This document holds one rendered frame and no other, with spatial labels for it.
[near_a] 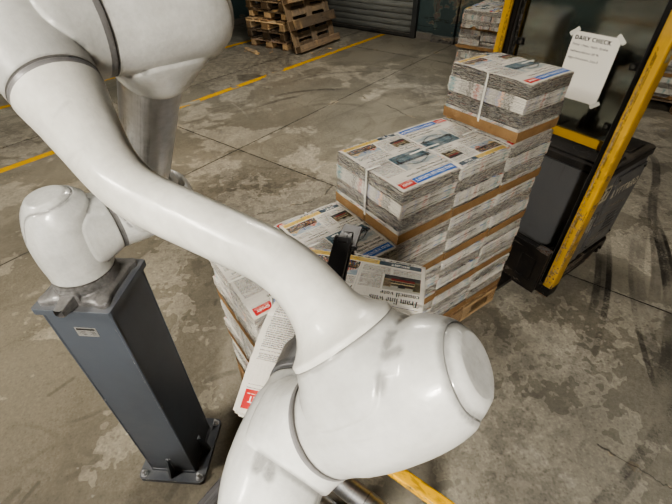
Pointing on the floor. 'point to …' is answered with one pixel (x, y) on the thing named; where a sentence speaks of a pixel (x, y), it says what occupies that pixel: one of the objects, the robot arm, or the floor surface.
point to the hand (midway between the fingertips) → (349, 263)
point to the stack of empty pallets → (268, 24)
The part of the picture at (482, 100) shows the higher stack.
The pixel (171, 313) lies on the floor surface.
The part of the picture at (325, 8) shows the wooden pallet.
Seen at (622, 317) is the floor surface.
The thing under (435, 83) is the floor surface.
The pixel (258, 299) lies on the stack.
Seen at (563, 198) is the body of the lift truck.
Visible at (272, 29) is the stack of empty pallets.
